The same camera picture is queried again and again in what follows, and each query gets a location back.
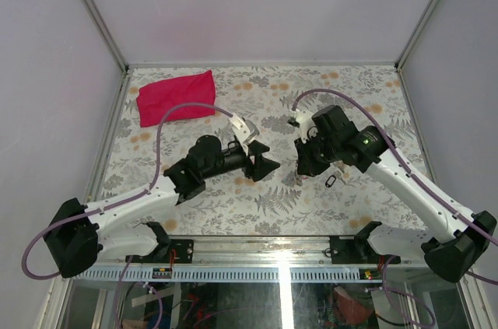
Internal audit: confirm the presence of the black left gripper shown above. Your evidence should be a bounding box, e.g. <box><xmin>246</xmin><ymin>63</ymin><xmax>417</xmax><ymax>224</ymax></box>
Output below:
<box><xmin>203</xmin><ymin>141</ymin><xmax>282</xmax><ymax>182</ymax></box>

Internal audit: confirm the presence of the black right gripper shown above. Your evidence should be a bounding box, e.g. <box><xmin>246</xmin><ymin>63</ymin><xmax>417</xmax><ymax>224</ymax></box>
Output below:
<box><xmin>294</xmin><ymin>131</ymin><xmax>340</xmax><ymax>177</ymax></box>

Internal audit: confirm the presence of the key with black tag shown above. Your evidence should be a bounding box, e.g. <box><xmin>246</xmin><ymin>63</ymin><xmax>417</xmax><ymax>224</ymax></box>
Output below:
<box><xmin>324</xmin><ymin>173</ymin><xmax>346</xmax><ymax>188</ymax></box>

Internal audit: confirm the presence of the large metal keyring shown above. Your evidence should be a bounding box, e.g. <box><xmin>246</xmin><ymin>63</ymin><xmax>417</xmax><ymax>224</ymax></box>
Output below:
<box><xmin>291</xmin><ymin>170</ymin><xmax>306</xmax><ymax>187</ymax></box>

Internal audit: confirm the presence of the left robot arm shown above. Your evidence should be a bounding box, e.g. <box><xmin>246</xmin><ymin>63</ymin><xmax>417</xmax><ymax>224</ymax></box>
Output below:
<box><xmin>44</xmin><ymin>135</ymin><xmax>280</xmax><ymax>278</ymax></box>

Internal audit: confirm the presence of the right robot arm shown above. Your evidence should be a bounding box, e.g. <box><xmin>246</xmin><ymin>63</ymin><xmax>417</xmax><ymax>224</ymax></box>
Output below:
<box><xmin>289</xmin><ymin>105</ymin><xmax>497</xmax><ymax>283</ymax></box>

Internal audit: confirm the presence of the red cloth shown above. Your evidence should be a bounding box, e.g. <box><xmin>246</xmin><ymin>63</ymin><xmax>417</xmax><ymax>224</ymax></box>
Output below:
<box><xmin>136</xmin><ymin>70</ymin><xmax>216</xmax><ymax>128</ymax></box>

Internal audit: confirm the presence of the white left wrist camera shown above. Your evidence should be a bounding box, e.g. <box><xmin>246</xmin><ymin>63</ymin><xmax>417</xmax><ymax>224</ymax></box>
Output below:
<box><xmin>229</xmin><ymin>114</ymin><xmax>260</xmax><ymax>156</ymax></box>

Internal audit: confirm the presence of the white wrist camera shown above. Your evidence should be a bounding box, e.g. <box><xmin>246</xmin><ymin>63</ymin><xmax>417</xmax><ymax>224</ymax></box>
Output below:
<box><xmin>288</xmin><ymin>109</ymin><xmax>317</xmax><ymax>143</ymax></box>
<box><xmin>229</xmin><ymin>114</ymin><xmax>260</xmax><ymax>156</ymax></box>

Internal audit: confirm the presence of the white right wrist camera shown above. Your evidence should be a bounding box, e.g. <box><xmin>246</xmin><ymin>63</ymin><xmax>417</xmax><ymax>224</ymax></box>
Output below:
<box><xmin>288</xmin><ymin>109</ymin><xmax>317</xmax><ymax>143</ymax></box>

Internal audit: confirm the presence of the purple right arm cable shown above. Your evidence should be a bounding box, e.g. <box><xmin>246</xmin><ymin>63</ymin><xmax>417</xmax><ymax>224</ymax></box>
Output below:
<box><xmin>291</xmin><ymin>88</ymin><xmax>498</xmax><ymax>287</ymax></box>

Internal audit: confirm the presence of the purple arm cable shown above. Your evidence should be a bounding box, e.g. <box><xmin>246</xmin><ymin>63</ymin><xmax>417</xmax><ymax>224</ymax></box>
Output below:
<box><xmin>20</xmin><ymin>103</ymin><xmax>238</xmax><ymax>280</ymax></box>
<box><xmin>291</xmin><ymin>88</ymin><xmax>498</xmax><ymax>287</ymax></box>

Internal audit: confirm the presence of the metal mounting rail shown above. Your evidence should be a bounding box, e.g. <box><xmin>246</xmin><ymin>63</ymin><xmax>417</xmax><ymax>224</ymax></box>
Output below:
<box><xmin>173</xmin><ymin>236</ymin><xmax>344</xmax><ymax>268</ymax></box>

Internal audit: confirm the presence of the slotted cable duct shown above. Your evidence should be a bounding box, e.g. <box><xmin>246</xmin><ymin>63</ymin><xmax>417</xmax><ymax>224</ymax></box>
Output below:
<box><xmin>77</xmin><ymin>266</ymin><xmax>369</xmax><ymax>283</ymax></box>

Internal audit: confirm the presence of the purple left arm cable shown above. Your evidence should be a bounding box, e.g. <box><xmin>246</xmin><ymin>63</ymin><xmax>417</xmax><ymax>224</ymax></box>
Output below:
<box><xmin>20</xmin><ymin>103</ymin><xmax>238</xmax><ymax>280</ymax></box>

